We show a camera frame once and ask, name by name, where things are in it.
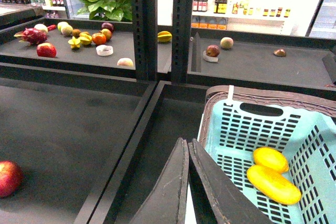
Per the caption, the red apple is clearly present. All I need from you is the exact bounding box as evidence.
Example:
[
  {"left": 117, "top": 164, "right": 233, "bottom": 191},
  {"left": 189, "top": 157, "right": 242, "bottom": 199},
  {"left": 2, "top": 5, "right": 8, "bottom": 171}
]
[
  {"left": 36, "top": 42, "right": 57, "bottom": 58},
  {"left": 1, "top": 161, "right": 24, "bottom": 198}
]

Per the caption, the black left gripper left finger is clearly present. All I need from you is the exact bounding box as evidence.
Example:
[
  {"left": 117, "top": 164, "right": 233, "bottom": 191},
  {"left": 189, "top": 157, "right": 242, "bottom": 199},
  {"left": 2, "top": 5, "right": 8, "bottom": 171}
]
[{"left": 130, "top": 137, "right": 189, "bottom": 223}]

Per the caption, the white grocery shelf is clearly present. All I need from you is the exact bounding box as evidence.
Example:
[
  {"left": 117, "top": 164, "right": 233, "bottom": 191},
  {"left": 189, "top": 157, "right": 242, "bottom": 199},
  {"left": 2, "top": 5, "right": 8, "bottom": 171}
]
[{"left": 157, "top": 0, "right": 333, "bottom": 37}]

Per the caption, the yellow lemon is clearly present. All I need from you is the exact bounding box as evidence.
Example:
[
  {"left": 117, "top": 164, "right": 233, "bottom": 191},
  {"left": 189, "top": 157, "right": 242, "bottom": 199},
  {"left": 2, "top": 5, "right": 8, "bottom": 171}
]
[{"left": 253, "top": 147, "right": 289, "bottom": 174}]

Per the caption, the pale green round fruit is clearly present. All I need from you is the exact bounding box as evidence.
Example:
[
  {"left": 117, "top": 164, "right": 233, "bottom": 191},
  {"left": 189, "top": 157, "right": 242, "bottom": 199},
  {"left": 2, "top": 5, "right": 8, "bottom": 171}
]
[{"left": 220, "top": 37, "right": 234, "bottom": 50}]

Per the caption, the yellow star fruit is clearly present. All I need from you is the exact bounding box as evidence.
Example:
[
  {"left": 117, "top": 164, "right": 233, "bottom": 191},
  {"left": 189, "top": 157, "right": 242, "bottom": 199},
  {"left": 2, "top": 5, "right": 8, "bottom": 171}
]
[
  {"left": 68, "top": 36, "right": 81, "bottom": 50},
  {"left": 157, "top": 31, "right": 172, "bottom": 43}
]

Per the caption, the light blue plastic basket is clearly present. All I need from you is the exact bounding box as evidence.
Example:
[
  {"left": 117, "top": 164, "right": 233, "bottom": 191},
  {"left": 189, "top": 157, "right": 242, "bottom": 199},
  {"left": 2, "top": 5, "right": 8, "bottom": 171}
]
[{"left": 198, "top": 100, "right": 335, "bottom": 223}]

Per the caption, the pale peach fruit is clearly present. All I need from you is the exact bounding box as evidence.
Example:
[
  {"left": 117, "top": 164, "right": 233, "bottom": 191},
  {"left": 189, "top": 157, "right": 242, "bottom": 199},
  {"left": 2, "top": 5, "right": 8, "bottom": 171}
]
[{"left": 117, "top": 58, "right": 134, "bottom": 67}]

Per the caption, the dark red fruit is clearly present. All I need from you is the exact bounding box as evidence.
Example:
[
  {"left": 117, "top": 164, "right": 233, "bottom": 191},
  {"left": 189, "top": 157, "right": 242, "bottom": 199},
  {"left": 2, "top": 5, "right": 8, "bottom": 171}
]
[{"left": 206, "top": 45, "right": 220, "bottom": 57}]

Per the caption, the black perforated shelf post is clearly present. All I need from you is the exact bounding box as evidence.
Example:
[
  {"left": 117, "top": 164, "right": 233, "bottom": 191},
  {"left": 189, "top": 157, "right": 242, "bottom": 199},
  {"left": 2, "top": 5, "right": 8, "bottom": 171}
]
[{"left": 131, "top": 0, "right": 158, "bottom": 81}]

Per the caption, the white tape roll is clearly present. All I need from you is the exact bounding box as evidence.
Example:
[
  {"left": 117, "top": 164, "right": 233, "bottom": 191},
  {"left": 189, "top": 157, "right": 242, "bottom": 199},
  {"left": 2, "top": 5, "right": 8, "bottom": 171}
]
[{"left": 96, "top": 45, "right": 113, "bottom": 57}]

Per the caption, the yellow mango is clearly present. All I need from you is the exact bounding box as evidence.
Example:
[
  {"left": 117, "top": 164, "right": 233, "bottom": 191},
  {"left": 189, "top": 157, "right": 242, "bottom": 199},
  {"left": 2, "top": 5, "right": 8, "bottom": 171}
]
[{"left": 246, "top": 165, "right": 301, "bottom": 205}]

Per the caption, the brown halved fruit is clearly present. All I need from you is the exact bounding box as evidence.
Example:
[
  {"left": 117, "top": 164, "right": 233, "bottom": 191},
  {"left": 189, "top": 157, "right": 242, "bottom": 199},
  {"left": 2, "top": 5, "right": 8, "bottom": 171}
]
[{"left": 273, "top": 48, "right": 287, "bottom": 57}]

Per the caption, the orange persimmon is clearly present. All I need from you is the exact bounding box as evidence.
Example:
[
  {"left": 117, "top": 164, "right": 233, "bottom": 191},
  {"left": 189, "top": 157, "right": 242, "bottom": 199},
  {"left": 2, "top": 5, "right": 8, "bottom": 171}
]
[{"left": 92, "top": 33, "right": 107, "bottom": 46}]

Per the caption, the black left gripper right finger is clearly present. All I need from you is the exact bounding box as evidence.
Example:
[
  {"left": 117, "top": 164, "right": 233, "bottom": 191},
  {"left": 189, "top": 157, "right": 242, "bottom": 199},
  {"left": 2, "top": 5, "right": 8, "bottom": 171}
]
[{"left": 188, "top": 139, "right": 271, "bottom": 223}]

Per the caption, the pink dragon fruit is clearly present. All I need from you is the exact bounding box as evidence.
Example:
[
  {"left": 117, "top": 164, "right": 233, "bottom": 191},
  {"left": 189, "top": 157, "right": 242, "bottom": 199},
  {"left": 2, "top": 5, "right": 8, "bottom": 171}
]
[{"left": 14, "top": 28, "right": 47, "bottom": 45}]

